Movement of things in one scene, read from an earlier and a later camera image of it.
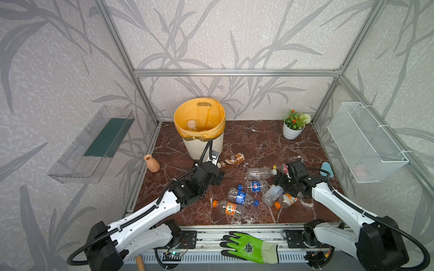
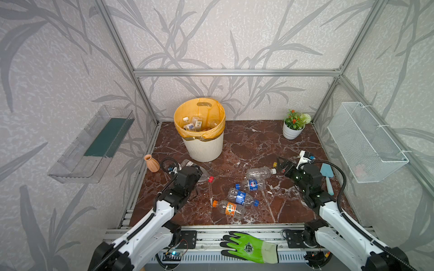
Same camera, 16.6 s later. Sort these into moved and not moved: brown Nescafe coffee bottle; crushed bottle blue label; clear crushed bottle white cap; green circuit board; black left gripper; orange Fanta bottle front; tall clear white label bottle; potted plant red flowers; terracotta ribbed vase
Moved: tall clear white label bottle; black left gripper; brown Nescafe coffee bottle
Not moved: orange Fanta bottle front; green circuit board; potted plant red flowers; crushed bottle blue label; clear crushed bottle white cap; terracotta ribbed vase
